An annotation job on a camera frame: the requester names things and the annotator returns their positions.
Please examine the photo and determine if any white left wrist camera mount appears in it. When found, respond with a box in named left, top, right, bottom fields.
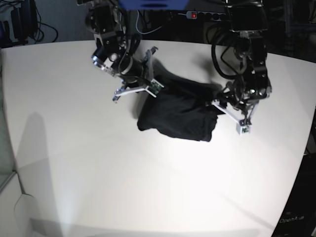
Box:
left=236, top=121, right=252, bottom=136

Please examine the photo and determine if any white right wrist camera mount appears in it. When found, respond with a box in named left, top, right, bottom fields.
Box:
left=146, top=79, right=164, bottom=98

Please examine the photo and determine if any dark navy long-sleeve T-shirt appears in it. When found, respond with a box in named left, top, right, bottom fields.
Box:
left=137, top=61, right=221, bottom=142

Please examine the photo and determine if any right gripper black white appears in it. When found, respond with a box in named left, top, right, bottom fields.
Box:
left=112, top=46, right=158, bottom=102

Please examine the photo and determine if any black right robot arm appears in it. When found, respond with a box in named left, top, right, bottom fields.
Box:
left=77, top=0, right=164, bottom=102

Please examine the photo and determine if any black OpenArm labelled case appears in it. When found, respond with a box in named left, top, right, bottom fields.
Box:
left=272, top=154, right=316, bottom=237

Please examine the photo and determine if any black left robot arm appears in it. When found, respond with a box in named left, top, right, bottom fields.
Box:
left=211, top=0, right=272, bottom=127

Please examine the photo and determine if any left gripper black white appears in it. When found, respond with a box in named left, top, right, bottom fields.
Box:
left=211, top=82, right=259, bottom=123

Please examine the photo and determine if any black power adapter box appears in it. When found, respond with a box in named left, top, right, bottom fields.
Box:
left=11, top=0, right=38, bottom=40

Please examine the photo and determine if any blue plastic bin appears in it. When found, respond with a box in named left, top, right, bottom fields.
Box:
left=118, top=0, right=189, bottom=10

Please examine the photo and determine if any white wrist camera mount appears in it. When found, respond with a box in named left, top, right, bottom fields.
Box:
left=236, top=121, right=252, bottom=136
left=146, top=79, right=164, bottom=98

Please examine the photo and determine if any black power strip red switch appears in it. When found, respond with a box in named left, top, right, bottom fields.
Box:
left=184, top=11, right=228, bottom=22

